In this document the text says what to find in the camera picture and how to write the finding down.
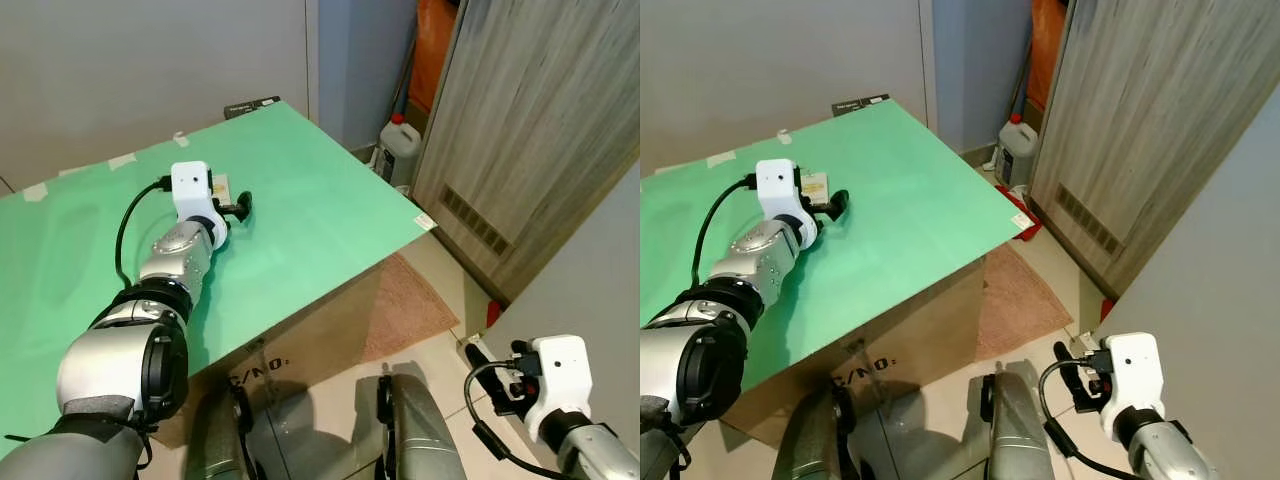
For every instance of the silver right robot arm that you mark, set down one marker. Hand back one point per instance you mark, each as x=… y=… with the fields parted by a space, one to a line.
x=1175 y=450
x=600 y=455

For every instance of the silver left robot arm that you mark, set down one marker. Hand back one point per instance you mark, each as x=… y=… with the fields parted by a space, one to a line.
x=705 y=350
x=110 y=365

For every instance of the small red floor object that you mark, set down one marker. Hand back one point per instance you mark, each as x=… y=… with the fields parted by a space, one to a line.
x=1107 y=310
x=493 y=314

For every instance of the green table mat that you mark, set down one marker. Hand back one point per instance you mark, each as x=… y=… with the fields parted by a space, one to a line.
x=900 y=200
x=300 y=210

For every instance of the brown floor rug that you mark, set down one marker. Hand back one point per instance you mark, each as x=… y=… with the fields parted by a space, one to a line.
x=410 y=305
x=1020 y=300

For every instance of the grey robot right leg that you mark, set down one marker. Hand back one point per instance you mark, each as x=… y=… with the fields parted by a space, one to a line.
x=415 y=430
x=1015 y=430

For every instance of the grey robot leg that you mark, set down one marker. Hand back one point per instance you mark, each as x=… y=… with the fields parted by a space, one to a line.
x=415 y=430
x=215 y=440
x=810 y=440
x=1015 y=430

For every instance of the black label card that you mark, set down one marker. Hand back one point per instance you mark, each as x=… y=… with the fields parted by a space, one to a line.
x=252 y=107
x=860 y=103

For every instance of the brown cardboard box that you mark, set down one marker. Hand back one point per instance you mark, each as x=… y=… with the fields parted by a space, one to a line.
x=900 y=330
x=300 y=335

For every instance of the red object under mat corner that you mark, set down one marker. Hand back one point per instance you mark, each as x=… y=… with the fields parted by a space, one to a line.
x=1032 y=228

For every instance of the door vent grille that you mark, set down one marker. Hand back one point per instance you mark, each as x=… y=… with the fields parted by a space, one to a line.
x=1092 y=220
x=475 y=220

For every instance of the white jug with red cap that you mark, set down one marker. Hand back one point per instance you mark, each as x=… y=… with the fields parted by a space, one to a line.
x=400 y=150
x=1018 y=150

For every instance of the grey robot left leg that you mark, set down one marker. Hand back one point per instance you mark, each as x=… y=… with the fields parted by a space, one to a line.
x=810 y=440
x=215 y=440

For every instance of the orange bag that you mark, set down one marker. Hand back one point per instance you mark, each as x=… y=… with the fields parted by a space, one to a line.
x=432 y=50
x=1048 y=50

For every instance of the grey wooden door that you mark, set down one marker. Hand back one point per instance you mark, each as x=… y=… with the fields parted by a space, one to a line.
x=1160 y=110
x=540 y=120

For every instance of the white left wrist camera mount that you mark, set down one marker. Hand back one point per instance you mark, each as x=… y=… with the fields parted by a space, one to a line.
x=775 y=185
x=190 y=185

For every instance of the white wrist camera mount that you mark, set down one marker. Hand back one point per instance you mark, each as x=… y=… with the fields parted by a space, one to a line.
x=190 y=185
x=560 y=375
x=775 y=185
x=1135 y=370

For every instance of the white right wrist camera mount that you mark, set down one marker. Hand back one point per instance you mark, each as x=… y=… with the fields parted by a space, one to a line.
x=560 y=375
x=1135 y=370

